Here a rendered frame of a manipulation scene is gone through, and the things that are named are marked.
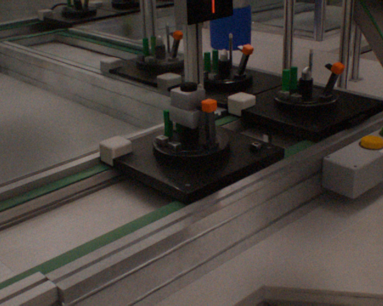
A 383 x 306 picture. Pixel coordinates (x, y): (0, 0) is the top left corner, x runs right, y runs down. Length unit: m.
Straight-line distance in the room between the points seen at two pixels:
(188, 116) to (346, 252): 0.34
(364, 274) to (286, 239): 0.14
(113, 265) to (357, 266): 0.39
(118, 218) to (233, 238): 0.19
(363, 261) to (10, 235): 0.56
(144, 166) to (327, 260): 0.34
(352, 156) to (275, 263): 0.26
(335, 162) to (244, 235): 0.22
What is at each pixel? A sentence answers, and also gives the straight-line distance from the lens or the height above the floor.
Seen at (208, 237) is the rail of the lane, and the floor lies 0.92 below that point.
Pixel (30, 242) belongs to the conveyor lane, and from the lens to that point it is 0.94.
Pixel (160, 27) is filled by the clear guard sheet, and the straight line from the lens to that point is 1.15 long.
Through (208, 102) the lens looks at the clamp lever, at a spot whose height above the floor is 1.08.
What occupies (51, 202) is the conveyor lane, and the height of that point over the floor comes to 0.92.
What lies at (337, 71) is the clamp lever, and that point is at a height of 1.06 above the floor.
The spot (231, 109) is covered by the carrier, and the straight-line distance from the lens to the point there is 1.28.
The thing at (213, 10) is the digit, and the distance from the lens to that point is 1.16.
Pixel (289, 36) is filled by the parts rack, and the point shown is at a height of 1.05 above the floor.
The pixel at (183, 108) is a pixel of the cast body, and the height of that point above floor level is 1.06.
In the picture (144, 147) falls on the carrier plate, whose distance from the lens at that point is 1.08.
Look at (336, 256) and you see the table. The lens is 0.97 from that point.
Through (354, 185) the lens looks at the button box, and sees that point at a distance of 1.04.
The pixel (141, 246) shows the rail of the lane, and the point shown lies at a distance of 0.80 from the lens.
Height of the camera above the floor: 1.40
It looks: 24 degrees down
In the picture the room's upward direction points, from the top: 2 degrees counter-clockwise
